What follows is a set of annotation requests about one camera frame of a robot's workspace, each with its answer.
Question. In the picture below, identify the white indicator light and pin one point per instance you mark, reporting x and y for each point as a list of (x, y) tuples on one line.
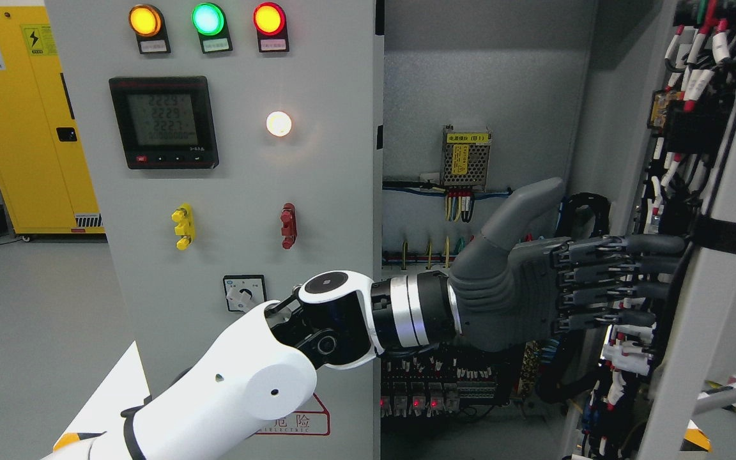
[(279, 123)]

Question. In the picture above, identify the yellow safety cabinet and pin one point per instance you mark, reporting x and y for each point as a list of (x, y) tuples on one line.
[(44, 177)]

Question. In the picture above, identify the black white rotary switch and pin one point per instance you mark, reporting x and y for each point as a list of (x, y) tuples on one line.
[(244, 292)]

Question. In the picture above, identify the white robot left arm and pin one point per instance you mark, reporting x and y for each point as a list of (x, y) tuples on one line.
[(265, 365)]

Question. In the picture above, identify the metal mesh power supply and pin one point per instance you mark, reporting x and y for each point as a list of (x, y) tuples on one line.
[(466, 151)]

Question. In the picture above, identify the lower relay and breaker row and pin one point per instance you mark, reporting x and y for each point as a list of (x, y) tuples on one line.
[(447, 381)]

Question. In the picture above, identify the red indicator light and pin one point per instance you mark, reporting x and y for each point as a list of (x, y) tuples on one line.
[(271, 27)]

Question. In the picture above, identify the yellow terminal post block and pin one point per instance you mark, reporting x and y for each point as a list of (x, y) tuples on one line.
[(184, 220)]

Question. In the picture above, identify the red terminal post block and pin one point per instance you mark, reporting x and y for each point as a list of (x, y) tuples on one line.
[(288, 220)]

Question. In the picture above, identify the right brass ground bar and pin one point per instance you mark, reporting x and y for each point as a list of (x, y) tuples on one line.
[(530, 366)]

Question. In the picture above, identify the green indicator light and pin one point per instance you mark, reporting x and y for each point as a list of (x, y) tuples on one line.
[(210, 23)]

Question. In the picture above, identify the red electric hazard sticker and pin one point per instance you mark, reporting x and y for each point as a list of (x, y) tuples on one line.
[(312, 419)]

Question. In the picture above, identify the black digital power meter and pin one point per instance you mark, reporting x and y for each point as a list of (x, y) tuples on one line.
[(165, 123)]

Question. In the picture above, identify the orange indicator light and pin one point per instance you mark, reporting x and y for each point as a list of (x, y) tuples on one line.
[(149, 27)]

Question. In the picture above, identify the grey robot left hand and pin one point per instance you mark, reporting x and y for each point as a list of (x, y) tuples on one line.
[(510, 292)]

